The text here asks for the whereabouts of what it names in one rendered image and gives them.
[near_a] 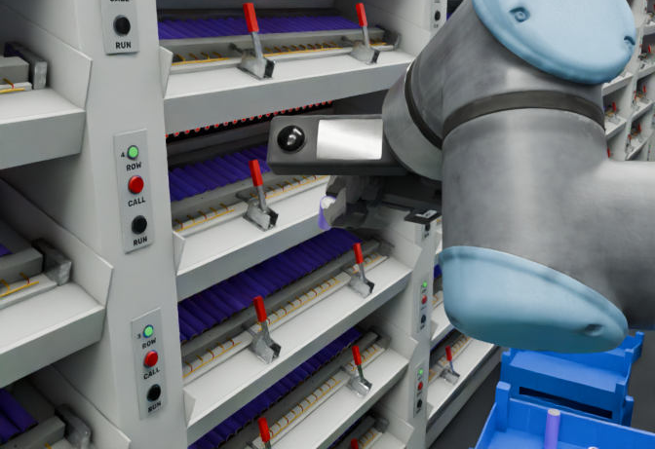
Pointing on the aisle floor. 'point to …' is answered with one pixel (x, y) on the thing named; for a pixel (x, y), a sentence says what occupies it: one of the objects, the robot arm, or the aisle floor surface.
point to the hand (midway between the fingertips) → (327, 204)
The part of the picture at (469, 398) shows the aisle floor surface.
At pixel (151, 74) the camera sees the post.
